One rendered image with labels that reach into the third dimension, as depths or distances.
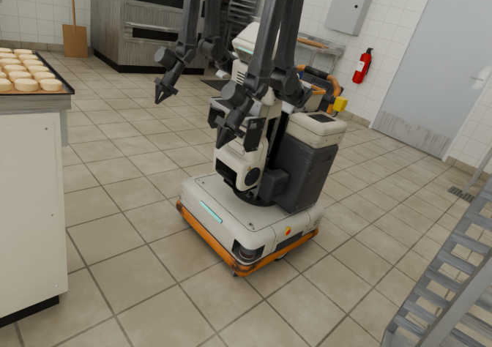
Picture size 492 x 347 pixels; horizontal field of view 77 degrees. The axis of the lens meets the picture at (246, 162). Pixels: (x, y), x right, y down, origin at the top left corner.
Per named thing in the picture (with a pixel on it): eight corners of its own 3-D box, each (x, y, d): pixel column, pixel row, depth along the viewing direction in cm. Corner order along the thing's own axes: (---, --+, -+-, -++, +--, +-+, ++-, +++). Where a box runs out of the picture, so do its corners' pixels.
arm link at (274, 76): (300, 83, 117) (290, 78, 120) (292, 65, 109) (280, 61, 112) (285, 102, 117) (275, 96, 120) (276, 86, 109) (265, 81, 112)
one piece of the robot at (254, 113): (227, 125, 158) (236, 83, 149) (264, 150, 142) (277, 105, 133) (201, 128, 147) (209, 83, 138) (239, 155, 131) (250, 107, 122)
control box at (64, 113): (56, 147, 98) (54, 105, 91) (36, 117, 112) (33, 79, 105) (69, 146, 100) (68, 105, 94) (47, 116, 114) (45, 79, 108)
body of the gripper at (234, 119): (233, 131, 102) (244, 111, 101) (214, 119, 108) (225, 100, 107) (244, 137, 107) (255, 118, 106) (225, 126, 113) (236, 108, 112)
